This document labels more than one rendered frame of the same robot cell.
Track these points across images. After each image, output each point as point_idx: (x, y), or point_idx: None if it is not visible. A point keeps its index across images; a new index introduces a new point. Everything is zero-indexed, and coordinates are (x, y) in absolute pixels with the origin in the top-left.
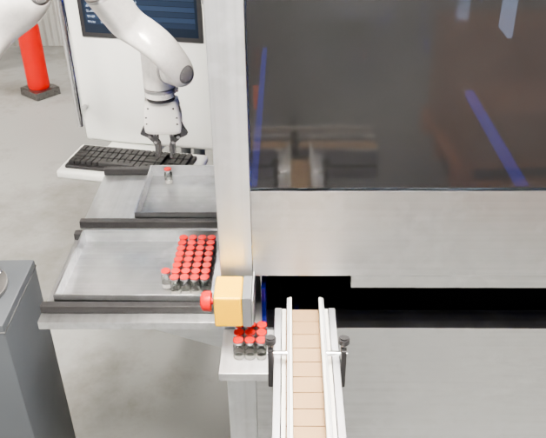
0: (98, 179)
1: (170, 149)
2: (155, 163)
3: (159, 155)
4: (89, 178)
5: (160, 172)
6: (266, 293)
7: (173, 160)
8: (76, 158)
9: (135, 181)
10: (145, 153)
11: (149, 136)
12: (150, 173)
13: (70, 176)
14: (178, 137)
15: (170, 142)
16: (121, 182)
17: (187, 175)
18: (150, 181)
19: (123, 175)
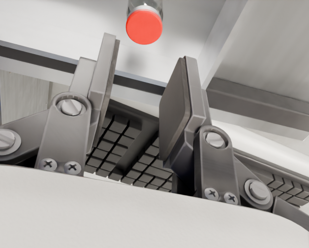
0: (276, 143)
1: (104, 66)
2: (157, 153)
3: (187, 61)
4: (290, 150)
5: (168, 65)
6: None
7: (113, 156)
8: (303, 198)
9: (264, 49)
10: (169, 187)
11: (257, 191)
12: (211, 53)
13: None
14: (0, 136)
15: (88, 114)
16: None
17: (66, 27)
18: (215, 24)
19: (286, 92)
